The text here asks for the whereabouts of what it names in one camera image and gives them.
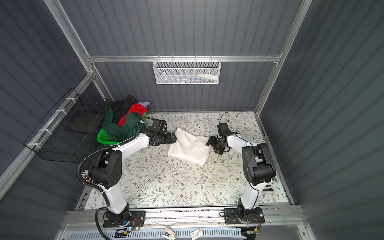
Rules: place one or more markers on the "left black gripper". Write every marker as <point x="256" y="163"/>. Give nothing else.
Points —
<point x="169" y="140"/>

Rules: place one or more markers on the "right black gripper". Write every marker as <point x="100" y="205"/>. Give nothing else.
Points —
<point x="212" y="142"/>

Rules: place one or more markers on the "white printed t shirt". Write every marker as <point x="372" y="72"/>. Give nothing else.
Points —
<point x="189" y="147"/>

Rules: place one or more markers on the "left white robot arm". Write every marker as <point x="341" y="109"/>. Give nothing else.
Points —
<point x="106" y="171"/>

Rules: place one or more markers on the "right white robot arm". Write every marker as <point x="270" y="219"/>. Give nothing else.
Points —
<point x="258" y="168"/>

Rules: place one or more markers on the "dark green t shirt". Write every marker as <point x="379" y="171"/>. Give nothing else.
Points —
<point x="131" y="127"/>

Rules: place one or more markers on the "purple t shirt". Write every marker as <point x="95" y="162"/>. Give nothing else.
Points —
<point x="145" y="104"/>

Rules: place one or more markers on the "black t shirt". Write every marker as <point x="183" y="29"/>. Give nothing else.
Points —
<point x="121" y="108"/>

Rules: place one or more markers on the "green laundry basket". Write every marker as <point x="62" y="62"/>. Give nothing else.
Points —
<point x="104" y="138"/>

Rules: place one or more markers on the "pink calculator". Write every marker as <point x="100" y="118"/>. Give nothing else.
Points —
<point x="269" y="189"/>

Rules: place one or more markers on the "white bottle in basket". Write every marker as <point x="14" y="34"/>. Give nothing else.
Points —
<point x="209" y="77"/>

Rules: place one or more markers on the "cup of markers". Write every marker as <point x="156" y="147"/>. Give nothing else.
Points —
<point x="85" y="176"/>

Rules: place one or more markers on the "white tag with red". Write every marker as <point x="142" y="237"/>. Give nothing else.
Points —
<point x="196" y="234"/>

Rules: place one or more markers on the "white tag left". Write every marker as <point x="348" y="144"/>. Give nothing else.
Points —
<point x="168" y="234"/>

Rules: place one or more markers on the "white wire mesh basket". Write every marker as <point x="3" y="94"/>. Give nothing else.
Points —
<point x="185" y="71"/>

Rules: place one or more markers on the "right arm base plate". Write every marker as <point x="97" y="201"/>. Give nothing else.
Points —
<point x="239" y="215"/>

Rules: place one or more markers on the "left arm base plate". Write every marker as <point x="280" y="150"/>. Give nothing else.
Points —
<point x="125" y="219"/>

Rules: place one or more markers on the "black wire mesh basket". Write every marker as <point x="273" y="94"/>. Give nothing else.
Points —
<point x="70" y="133"/>

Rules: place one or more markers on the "aluminium mounting rail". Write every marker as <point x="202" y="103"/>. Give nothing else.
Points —
<point x="189" y="217"/>

